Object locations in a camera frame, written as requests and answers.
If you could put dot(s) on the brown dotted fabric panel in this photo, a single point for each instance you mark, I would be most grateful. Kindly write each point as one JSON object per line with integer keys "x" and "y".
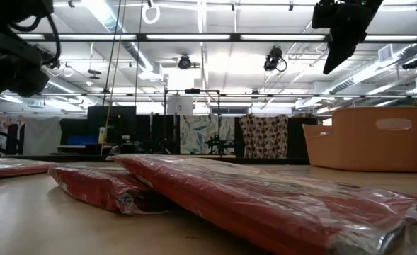
{"x": 264, "y": 136}

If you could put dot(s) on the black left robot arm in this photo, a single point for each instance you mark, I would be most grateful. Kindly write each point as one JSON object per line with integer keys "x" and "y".
{"x": 6, "y": 63}

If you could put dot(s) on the grey cloth cover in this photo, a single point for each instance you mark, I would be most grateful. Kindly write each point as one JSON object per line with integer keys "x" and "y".
{"x": 41, "y": 136}

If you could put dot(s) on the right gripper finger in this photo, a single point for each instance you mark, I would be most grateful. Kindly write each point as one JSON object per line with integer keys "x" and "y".
{"x": 341, "y": 53}

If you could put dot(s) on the black metal rig frame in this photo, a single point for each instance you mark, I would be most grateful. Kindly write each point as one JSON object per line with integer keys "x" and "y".
{"x": 165, "y": 120}

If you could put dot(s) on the black hanging camera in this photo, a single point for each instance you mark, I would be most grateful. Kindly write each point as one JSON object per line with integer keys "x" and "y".
{"x": 184, "y": 62}
{"x": 272, "y": 58}

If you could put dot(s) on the orange plastic basket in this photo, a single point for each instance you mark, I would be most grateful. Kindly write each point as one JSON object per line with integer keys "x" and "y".
{"x": 367, "y": 145}

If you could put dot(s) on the red popcorn bag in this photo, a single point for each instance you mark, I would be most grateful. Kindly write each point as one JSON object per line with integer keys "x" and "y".
{"x": 247, "y": 198}
{"x": 98, "y": 189}
{"x": 10, "y": 166}

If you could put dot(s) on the black overhead frame bar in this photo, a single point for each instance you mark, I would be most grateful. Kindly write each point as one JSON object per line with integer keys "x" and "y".
{"x": 141, "y": 37}

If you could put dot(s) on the leaf pattern fabric panel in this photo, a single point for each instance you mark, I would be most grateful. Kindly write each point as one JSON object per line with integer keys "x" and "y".
{"x": 197, "y": 134}

